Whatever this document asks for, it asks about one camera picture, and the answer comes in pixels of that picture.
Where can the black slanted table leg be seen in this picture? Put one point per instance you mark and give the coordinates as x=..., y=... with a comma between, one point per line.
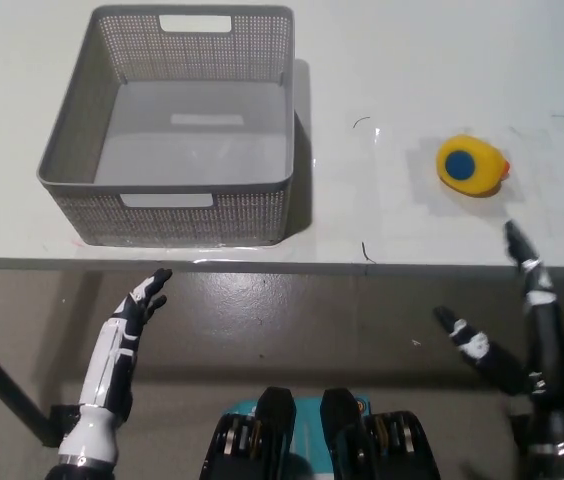
x=7, y=385

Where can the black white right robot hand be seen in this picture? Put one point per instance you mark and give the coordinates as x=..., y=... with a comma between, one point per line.
x=549, y=350

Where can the grey perforated plastic basket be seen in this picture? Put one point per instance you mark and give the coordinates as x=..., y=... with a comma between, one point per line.
x=187, y=145

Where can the black teal robot torso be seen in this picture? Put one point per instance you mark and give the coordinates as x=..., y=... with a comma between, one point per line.
x=322, y=440

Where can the yellow rubber duck toy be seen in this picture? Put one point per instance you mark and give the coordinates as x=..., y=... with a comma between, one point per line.
x=472, y=165

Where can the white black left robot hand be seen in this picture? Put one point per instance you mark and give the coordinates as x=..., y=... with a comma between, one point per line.
x=112, y=350

